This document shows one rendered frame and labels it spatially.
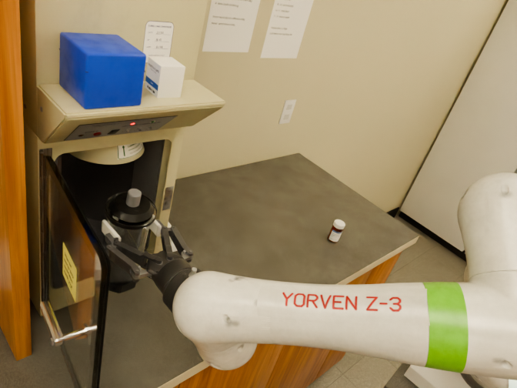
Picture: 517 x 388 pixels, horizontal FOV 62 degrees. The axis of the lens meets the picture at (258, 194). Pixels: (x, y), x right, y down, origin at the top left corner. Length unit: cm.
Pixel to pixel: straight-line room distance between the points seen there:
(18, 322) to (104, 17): 60
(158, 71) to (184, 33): 13
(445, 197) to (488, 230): 308
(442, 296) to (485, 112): 299
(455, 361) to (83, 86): 65
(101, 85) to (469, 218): 59
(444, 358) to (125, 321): 77
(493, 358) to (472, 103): 304
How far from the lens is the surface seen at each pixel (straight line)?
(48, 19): 79
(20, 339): 104
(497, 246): 66
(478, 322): 61
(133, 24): 85
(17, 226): 84
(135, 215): 93
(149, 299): 120
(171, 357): 109
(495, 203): 67
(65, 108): 74
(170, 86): 83
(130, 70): 75
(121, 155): 98
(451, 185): 371
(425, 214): 385
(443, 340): 61
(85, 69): 72
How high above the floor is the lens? 182
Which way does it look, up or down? 31 degrees down
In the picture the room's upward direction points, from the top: 17 degrees clockwise
